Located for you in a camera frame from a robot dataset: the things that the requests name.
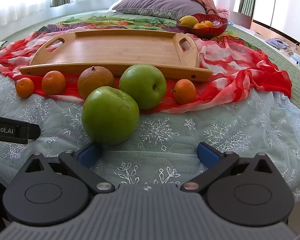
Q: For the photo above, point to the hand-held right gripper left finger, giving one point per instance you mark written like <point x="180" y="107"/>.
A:
<point x="90" y="154"/>

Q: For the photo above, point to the purple pillow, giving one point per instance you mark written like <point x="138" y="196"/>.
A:
<point x="160" y="0"/>

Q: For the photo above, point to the white pillow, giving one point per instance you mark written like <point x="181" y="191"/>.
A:
<point x="113" y="7"/>

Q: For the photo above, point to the snowflake lace cloth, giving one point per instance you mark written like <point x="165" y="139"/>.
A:
<point x="215" y="130"/>

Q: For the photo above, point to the blue cloth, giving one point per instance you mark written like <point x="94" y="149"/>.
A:
<point x="277" y="43"/>

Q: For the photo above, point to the green apple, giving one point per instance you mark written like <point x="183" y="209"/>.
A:
<point x="142" y="85"/>
<point x="110" y="116"/>

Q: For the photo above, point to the white wardrobe with wooden trim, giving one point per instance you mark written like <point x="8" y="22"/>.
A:
<point x="277" y="7"/>

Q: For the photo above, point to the sheer white curtain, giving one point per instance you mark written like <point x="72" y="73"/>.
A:
<point x="22" y="0"/>

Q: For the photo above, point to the medium mandarin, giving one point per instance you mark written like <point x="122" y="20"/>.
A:
<point x="53" y="82"/>

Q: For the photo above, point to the green quilted bedspread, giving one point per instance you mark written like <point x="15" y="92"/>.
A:
<point x="285" y="62"/>

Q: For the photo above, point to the orange in bowl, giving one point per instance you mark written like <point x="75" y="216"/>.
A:
<point x="208" y="23"/>
<point x="199" y="26"/>

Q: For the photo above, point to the colourful printed scarf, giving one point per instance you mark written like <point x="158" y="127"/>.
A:
<point x="240" y="65"/>

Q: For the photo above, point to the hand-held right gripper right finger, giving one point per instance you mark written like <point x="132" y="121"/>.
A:
<point x="208" y="155"/>

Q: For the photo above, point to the large brownish orange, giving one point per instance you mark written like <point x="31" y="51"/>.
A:
<point x="95" y="81"/>

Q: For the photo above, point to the red glass bowl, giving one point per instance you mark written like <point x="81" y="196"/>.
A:
<point x="210" y="30"/>

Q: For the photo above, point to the yellow pear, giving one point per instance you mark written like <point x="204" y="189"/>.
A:
<point x="187" y="21"/>

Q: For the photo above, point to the small mandarin with stem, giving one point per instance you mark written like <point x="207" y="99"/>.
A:
<point x="185" y="91"/>

